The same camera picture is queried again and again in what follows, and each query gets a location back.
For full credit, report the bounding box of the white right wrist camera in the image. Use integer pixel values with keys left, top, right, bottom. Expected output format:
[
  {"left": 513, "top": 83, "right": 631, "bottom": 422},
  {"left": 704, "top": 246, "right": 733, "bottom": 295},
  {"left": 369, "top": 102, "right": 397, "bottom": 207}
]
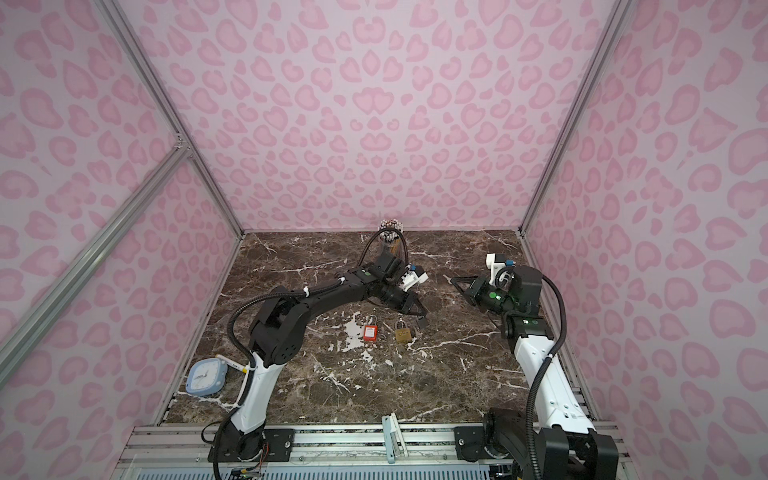
[{"left": 486, "top": 253, "right": 515, "bottom": 287}]

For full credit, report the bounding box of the yellow white marker pen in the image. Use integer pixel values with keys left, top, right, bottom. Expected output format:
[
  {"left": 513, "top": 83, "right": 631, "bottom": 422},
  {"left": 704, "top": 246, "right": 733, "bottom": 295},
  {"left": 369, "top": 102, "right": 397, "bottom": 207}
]
[{"left": 216, "top": 354, "right": 249, "bottom": 374}]

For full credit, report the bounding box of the aluminium corner post right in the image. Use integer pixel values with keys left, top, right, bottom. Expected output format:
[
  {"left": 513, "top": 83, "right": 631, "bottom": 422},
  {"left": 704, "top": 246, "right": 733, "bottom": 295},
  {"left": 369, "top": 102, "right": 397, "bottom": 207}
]
[{"left": 518, "top": 0, "right": 637, "bottom": 237}]

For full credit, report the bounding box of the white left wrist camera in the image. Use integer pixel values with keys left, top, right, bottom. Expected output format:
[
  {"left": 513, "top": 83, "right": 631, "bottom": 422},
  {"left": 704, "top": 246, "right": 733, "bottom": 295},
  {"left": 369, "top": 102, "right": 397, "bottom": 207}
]
[{"left": 400, "top": 265, "right": 428, "bottom": 292}]

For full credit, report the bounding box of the red safety padlock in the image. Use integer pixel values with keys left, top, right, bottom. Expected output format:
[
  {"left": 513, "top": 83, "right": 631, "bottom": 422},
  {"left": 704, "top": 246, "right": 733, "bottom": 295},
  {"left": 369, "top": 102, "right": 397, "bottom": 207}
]
[{"left": 362, "top": 316, "right": 378, "bottom": 342}]

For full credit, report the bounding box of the diagonal aluminium brace left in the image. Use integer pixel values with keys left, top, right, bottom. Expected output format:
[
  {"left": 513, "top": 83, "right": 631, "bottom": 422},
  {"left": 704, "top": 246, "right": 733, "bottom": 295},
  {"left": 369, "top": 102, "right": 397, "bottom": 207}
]
[{"left": 1, "top": 143, "right": 188, "bottom": 385}]

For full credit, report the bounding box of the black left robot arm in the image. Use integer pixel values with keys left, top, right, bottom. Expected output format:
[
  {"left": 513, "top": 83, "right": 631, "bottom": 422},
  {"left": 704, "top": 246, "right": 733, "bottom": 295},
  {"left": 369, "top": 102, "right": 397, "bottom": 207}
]
[{"left": 208, "top": 251, "right": 428, "bottom": 465}]

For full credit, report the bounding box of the black right camera cable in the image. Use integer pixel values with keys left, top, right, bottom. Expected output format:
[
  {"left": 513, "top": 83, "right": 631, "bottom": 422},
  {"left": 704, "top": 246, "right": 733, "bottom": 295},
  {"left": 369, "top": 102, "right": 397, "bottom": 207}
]
[{"left": 509, "top": 266, "right": 568, "bottom": 480}]

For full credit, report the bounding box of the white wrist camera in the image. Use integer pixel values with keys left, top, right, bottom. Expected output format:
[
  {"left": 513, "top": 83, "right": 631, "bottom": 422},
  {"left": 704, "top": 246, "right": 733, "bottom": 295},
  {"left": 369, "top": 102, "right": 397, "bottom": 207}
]
[
  {"left": 486, "top": 253, "right": 515, "bottom": 287},
  {"left": 400, "top": 265, "right": 428, "bottom": 292}
]

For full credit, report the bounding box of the black camera cable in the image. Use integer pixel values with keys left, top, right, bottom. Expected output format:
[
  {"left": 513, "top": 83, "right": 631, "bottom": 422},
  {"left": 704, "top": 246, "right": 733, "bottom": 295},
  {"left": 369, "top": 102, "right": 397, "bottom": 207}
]
[
  {"left": 212, "top": 226, "right": 412, "bottom": 480},
  {"left": 509, "top": 266, "right": 568, "bottom": 480}
]

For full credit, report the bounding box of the aluminium corner post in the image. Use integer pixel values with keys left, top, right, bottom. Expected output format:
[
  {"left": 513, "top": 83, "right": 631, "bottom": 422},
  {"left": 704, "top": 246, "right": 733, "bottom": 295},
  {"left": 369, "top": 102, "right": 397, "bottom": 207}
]
[
  {"left": 518, "top": 0, "right": 637, "bottom": 237},
  {"left": 94, "top": 0, "right": 245, "bottom": 240}
]

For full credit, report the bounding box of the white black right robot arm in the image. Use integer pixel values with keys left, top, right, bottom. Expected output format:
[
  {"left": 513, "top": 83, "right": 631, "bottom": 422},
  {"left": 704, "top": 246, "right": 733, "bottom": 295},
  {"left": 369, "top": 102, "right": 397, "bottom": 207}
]
[{"left": 450, "top": 260, "right": 620, "bottom": 479}]

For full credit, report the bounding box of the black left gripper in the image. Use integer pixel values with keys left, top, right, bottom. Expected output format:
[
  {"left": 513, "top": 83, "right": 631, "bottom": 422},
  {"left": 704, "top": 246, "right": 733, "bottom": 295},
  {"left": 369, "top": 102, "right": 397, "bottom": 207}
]
[{"left": 379, "top": 279, "right": 429, "bottom": 314}]

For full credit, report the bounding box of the aluminium corner post left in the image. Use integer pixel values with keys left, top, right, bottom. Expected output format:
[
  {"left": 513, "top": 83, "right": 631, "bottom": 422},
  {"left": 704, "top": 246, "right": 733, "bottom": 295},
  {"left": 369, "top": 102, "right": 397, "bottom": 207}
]
[{"left": 94, "top": 0, "right": 245, "bottom": 240}]

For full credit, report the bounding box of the black left camera cable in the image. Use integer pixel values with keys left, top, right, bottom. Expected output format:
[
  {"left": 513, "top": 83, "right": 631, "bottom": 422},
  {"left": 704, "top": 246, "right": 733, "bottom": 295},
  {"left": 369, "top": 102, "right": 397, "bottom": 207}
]
[{"left": 212, "top": 226, "right": 412, "bottom": 480}]

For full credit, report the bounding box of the brass padlock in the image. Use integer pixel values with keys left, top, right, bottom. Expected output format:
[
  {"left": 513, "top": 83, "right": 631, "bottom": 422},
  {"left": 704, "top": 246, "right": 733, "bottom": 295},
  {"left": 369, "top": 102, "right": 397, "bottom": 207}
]
[{"left": 394, "top": 320, "right": 413, "bottom": 345}]

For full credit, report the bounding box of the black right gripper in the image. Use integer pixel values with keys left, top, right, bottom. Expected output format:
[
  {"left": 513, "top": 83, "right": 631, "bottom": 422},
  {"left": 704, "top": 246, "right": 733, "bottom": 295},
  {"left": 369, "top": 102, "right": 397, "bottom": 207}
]
[{"left": 451, "top": 275, "right": 519, "bottom": 318}]

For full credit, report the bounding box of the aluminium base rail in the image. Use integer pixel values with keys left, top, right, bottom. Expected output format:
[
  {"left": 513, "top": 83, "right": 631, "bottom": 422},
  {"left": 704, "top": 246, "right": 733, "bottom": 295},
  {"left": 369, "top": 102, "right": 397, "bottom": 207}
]
[{"left": 110, "top": 422, "right": 637, "bottom": 480}]

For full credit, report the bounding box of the aluminium clamp bracket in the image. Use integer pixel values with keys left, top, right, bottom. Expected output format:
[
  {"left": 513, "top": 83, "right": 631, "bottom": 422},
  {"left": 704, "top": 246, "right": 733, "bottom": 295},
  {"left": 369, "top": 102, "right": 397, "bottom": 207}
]
[{"left": 382, "top": 412, "right": 409, "bottom": 464}]

